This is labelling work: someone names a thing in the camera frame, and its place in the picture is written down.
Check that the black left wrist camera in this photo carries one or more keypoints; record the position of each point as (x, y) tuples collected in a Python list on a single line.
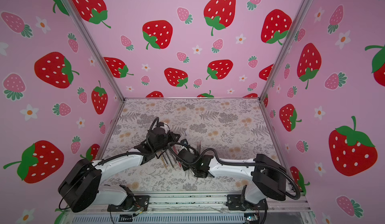
[(158, 133)]

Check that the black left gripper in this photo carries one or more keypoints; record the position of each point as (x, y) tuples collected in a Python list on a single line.
[(172, 138)]

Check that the dark blue striped pencil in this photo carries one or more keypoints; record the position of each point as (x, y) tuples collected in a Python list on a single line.
[(169, 159)]

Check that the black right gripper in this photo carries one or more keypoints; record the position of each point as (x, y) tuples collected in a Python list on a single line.
[(186, 158)]

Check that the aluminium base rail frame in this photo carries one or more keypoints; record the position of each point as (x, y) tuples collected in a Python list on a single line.
[(195, 207)]

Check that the bundle of capped pencils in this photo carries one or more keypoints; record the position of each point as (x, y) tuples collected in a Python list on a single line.
[(199, 147)]

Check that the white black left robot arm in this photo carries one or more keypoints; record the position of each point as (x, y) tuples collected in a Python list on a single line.
[(83, 187)]

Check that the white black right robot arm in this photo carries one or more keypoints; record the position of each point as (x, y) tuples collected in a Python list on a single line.
[(266, 178)]

